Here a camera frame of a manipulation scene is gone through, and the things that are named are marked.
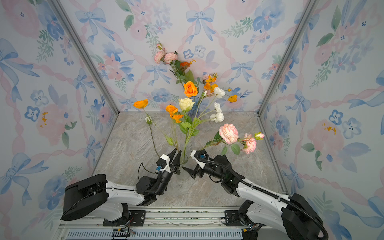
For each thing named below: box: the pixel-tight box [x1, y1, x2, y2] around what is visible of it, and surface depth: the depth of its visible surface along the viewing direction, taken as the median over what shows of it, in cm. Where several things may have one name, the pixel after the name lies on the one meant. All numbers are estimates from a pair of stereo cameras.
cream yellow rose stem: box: [179, 98, 200, 164], surface depth 66 cm
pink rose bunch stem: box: [154, 43, 186, 87], surface depth 87 cm
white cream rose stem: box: [182, 87, 226, 162], surface depth 66 cm
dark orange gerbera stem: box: [179, 59, 197, 82], surface depth 95 cm
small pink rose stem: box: [201, 123, 265, 156], surface depth 55 cm
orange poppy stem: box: [203, 72, 238, 103], surface depth 80 cm
